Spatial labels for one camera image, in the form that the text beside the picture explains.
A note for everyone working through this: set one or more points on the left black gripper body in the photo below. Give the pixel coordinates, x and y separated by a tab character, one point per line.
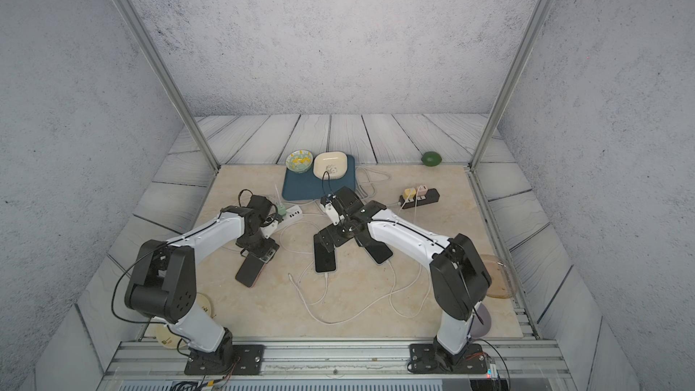
260	245

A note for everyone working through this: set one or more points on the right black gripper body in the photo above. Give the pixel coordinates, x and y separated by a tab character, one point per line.
347	223

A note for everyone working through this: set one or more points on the pink case phone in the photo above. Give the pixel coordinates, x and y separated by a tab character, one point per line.
251	268

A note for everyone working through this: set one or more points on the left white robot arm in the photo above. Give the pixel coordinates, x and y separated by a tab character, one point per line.
163	281

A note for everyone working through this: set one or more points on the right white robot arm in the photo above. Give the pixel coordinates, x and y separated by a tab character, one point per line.
460	280

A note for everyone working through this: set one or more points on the black phone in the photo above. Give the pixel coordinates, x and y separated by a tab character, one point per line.
324	260

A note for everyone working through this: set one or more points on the white power strip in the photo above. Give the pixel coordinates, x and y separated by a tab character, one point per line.
293	215

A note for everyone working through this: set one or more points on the cream square dish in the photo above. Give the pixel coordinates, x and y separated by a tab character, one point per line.
330	165

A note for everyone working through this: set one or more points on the yellow charger plug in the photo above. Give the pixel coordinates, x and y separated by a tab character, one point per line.
409	194

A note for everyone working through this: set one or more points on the dark blue mat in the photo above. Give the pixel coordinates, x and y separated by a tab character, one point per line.
305	186

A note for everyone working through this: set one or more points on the small patterned bowl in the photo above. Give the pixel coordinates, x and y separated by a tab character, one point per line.
299	161

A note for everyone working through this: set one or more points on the black power strip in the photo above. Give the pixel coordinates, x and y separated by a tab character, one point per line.
431	196

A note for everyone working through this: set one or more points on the green round fruit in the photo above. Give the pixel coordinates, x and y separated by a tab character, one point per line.
431	159

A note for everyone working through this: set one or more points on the yellow plate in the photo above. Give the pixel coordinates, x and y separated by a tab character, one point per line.
168	339

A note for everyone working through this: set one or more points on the amber glass plate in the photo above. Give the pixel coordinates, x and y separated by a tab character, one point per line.
503	285

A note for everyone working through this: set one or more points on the purple bowl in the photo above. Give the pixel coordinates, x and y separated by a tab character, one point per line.
481	322

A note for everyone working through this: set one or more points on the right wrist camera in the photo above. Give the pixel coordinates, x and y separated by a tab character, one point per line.
330	210

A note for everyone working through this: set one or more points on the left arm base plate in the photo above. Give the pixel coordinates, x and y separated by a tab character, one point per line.
247	359

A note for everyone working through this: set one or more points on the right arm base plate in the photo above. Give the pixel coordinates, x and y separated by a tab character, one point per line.
433	359

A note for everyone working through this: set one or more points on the left aluminium frame post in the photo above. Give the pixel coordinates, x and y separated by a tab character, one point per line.
134	22

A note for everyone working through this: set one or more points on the aluminium frame post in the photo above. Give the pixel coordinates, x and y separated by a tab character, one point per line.
533	29
134	22

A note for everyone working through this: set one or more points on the right aluminium frame post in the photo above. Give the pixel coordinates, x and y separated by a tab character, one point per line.
533	29

